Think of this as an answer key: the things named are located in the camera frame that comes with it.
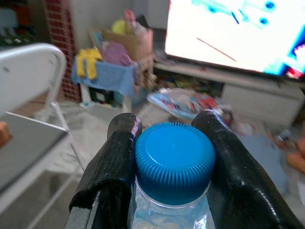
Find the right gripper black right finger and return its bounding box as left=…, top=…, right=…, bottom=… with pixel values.
left=192, top=109, right=305, bottom=229

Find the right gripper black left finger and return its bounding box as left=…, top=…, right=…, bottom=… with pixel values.
left=69, top=112, right=143, bottom=229

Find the clear bottle with blue cap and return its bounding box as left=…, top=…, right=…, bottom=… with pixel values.
left=127, top=122, right=216, bottom=229

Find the white laundry basket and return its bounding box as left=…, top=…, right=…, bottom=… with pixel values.
left=78, top=81, right=134, bottom=110

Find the grey folding chair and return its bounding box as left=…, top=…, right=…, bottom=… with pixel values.
left=0, top=42, right=86, bottom=229

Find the white television stand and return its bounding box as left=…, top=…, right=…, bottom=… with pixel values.
left=152, top=61, right=305, bottom=127

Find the blue cloth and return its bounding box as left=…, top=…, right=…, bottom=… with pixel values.
left=71, top=59, right=139, bottom=97

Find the colourful baby bouncer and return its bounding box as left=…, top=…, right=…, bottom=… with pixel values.
left=146, top=88, right=229, bottom=120

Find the yellow cloth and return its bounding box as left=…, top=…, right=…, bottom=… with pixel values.
left=76, top=47, right=103, bottom=79

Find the purple dotted cloth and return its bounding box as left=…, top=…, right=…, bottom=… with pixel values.
left=101, top=40, right=134, bottom=66

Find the brown cardboard box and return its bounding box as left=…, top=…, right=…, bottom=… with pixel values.
left=89, top=27, right=154, bottom=62

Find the yellow green ball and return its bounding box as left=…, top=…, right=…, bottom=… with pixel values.
left=112, top=19, right=130, bottom=34

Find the flat screen television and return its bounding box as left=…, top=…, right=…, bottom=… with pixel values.
left=164, top=0, right=305, bottom=81

